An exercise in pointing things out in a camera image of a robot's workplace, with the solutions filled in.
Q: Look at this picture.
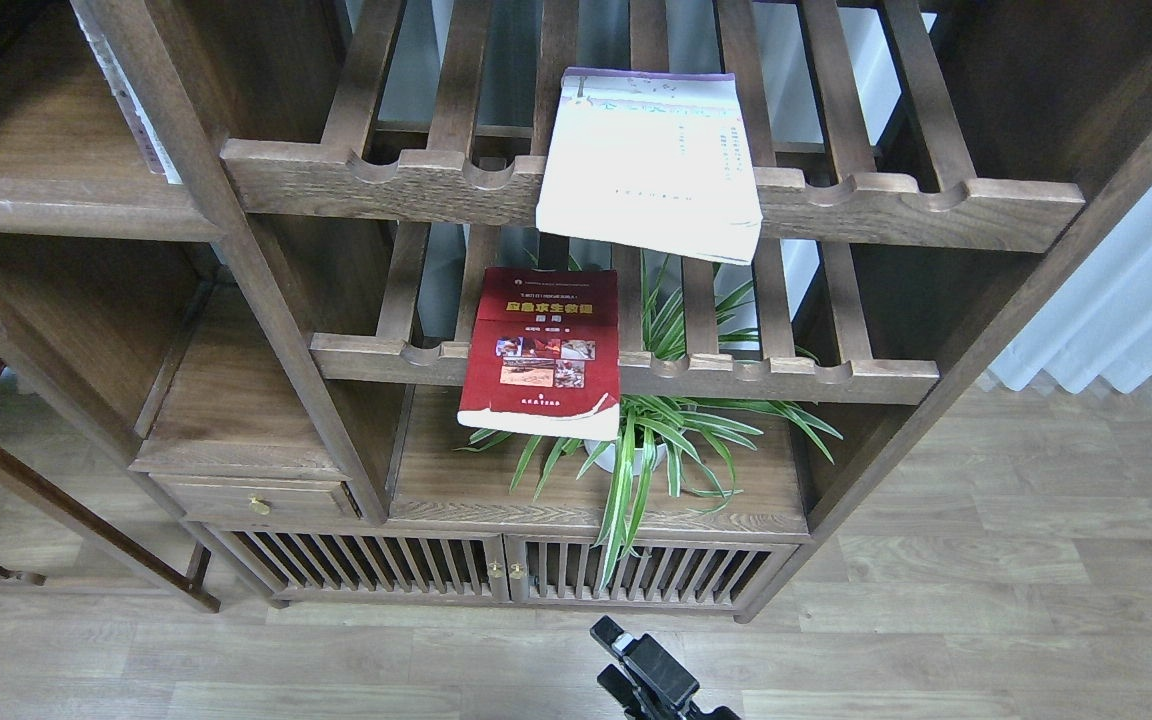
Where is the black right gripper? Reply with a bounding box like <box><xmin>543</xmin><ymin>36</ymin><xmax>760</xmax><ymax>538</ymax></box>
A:
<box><xmin>590</xmin><ymin>616</ymin><xmax>738</xmax><ymax>719</ymax></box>

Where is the white standing book on shelf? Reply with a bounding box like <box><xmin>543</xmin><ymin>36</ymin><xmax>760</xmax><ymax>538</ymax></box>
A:
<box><xmin>71</xmin><ymin>1</ymin><xmax>182</xmax><ymax>184</ymax></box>

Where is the white plant pot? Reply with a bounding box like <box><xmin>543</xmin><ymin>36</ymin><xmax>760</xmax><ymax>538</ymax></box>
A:
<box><xmin>583</xmin><ymin>435</ymin><xmax>669</xmax><ymax>476</ymax></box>

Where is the green spider plant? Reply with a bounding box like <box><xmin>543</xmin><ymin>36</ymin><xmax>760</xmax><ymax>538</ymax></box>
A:
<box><xmin>457</xmin><ymin>263</ymin><xmax>844</xmax><ymax>589</ymax></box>

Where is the red paperback book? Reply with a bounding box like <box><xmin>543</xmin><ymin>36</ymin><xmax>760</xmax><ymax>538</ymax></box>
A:
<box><xmin>457</xmin><ymin>266</ymin><xmax>621</xmax><ymax>441</ymax></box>

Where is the brass drawer knob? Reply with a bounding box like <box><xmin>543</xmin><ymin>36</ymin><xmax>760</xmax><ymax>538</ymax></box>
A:
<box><xmin>250</xmin><ymin>495</ymin><xmax>273</xmax><ymax>516</ymax></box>

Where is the white cream paperback book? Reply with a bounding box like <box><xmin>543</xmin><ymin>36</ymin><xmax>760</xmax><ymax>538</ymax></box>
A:
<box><xmin>536</xmin><ymin>67</ymin><xmax>761</xmax><ymax>265</ymax></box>

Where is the dark wooden bookshelf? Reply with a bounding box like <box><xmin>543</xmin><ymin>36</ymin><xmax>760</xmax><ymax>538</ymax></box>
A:
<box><xmin>0</xmin><ymin>1</ymin><xmax>1152</xmax><ymax>623</ymax></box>

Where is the white curtain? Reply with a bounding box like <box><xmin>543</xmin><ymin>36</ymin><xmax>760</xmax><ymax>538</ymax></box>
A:
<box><xmin>986</xmin><ymin>187</ymin><xmax>1152</xmax><ymax>393</ymax></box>

